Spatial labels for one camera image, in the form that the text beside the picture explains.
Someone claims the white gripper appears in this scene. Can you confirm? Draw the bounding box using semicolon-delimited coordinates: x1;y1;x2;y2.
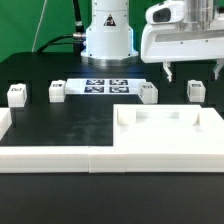
141;0;224;82

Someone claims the white square tabletop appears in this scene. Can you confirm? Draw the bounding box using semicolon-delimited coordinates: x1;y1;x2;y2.
113;104;224;148

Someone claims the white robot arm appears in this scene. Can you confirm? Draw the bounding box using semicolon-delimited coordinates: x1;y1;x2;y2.
81;0;224;78

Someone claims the white U-shaped obstacle fence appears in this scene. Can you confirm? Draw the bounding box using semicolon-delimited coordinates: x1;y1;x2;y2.
0;107;224;174

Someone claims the white base tag plate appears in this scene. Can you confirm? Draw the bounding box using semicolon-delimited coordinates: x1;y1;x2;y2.
65;78;144;95

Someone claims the black cable bundle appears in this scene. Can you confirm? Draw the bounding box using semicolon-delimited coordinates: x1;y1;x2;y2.
35;0;88;54

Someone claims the white thin cable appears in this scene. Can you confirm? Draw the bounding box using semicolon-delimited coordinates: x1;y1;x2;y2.
31;0;48;53

